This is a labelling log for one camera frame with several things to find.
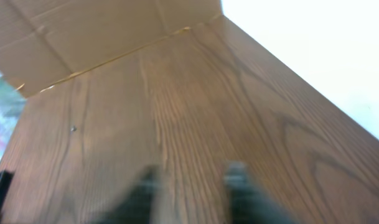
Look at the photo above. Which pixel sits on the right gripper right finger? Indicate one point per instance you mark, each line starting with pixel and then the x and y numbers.
pixel 247 202

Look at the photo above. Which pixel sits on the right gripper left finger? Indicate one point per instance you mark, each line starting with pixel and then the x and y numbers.
pixel 136 207

